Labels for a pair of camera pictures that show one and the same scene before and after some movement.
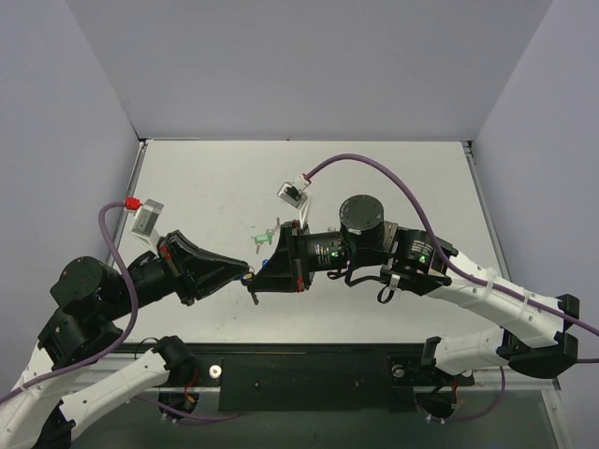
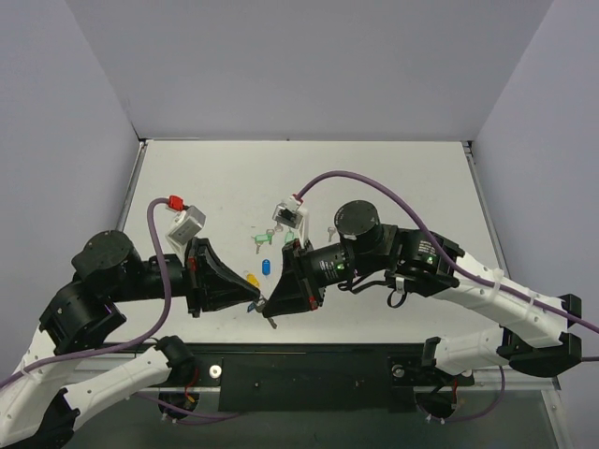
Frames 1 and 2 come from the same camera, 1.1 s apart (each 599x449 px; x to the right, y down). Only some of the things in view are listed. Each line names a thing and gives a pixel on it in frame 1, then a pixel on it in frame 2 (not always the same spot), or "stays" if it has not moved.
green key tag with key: [259, 239] stays
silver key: [251, 286] → [259, 306]
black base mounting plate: [372, 377] stays
